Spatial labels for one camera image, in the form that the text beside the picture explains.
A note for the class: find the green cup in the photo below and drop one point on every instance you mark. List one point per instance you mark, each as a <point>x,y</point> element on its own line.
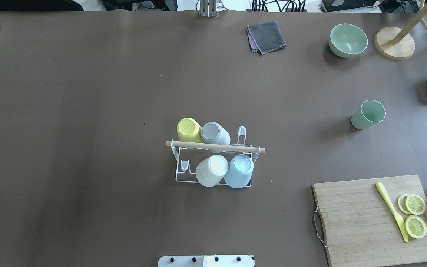
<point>369,113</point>

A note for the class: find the grey cup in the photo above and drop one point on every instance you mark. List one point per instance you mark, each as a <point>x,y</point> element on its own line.
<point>213,133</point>

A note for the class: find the yellow cup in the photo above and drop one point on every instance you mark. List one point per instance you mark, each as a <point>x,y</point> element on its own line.
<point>189,130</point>

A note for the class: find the white cup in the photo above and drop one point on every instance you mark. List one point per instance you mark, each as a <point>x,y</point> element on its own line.
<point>211,170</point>

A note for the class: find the light blue cup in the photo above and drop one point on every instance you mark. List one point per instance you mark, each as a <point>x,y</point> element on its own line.
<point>239,172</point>

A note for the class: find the purple cloth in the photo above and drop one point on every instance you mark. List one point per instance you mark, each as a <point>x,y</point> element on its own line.
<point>252,43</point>

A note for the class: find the grey folded cloth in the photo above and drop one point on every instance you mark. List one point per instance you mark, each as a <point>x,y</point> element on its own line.
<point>267,36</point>

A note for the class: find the green bowl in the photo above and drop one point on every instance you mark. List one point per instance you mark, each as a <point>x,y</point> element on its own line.
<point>347,40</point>

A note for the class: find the wooden cutting board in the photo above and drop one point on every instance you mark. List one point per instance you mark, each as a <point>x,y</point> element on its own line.
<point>359,229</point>

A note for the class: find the yellow plastic knife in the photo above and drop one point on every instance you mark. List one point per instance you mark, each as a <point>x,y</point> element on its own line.
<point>398,218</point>

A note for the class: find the lemon slice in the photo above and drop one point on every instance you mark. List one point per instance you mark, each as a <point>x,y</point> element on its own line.
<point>415,226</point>
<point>401,202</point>
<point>415,204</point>

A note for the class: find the wooden mug tree stand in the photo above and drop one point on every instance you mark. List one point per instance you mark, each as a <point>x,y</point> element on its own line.
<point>396,43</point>

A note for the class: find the lemon slice upper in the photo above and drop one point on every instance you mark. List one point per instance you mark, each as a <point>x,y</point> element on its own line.
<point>415,204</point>

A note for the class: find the lemon slice lower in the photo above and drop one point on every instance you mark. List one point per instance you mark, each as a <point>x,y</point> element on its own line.
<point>415,226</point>

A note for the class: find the white wire cup rack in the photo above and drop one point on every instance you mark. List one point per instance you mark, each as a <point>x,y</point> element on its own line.
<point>189,154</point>

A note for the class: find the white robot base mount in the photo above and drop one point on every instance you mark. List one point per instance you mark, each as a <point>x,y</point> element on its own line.
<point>207,261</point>

